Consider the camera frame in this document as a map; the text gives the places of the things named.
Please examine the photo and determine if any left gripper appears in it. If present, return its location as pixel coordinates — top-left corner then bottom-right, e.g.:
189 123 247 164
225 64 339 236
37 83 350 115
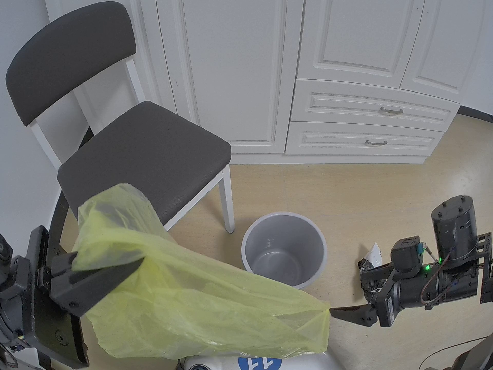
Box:
8 225 145 369

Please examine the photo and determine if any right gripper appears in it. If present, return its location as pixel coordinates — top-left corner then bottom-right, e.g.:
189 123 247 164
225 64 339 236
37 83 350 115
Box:
330 267 443 327

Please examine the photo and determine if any black plastic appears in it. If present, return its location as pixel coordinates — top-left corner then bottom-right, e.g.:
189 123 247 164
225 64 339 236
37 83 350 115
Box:
358 258 390 303

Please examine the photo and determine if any white paper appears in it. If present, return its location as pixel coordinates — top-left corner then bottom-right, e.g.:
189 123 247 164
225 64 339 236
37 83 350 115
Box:
364 242 383 271

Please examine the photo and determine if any yellow plastic bag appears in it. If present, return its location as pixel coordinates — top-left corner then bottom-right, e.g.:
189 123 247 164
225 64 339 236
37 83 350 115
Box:
72 183 331 361

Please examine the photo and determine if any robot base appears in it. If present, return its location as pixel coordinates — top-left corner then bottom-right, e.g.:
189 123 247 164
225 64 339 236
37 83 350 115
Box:
181 351 343 370

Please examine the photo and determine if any white trash bin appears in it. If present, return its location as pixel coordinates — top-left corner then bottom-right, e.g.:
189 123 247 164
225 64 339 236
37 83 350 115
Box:
241 211 328 290

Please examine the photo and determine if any grey and white chair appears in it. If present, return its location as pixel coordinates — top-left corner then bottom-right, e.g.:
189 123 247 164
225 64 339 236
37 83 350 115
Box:
5 1 235 234

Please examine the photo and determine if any white wardrobe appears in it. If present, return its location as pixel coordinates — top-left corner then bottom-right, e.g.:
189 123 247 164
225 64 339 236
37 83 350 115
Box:
42 0 461 165

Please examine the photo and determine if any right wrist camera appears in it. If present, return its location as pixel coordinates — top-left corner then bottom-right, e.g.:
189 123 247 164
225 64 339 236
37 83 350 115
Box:
384 236 423 296

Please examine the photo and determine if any black cable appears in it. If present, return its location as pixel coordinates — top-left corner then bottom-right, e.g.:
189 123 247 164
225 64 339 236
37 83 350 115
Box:
422 341 476 370

